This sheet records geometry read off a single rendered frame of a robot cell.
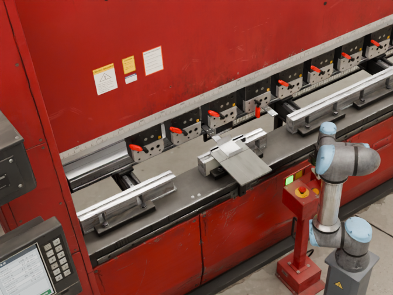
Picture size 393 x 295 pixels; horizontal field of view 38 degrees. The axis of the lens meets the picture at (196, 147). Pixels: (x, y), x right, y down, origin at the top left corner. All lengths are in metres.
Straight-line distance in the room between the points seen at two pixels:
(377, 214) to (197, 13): 2.16
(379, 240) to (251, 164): 1.34
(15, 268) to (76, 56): 0.79
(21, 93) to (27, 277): 0.57
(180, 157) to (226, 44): 1.93
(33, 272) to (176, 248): 1.19
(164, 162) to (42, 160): 2.28
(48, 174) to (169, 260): 1.08
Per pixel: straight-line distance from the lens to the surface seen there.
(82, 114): 2.26
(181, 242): 2.91
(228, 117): 2.69
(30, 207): 2.16
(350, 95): 3.29
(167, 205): 2.75
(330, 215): 2.43
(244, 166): 2.74
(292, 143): 3.06
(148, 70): 2.30
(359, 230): 2.52
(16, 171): 1.62
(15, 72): 1.83
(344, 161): 2.22
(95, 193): 4.11
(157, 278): 3.01
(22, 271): 1.85
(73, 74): 2.16
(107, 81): 2.23
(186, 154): 4.29
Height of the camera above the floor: 2.91
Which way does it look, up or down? 42 degrees down
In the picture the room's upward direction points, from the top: 4 degrees counter-clockwise
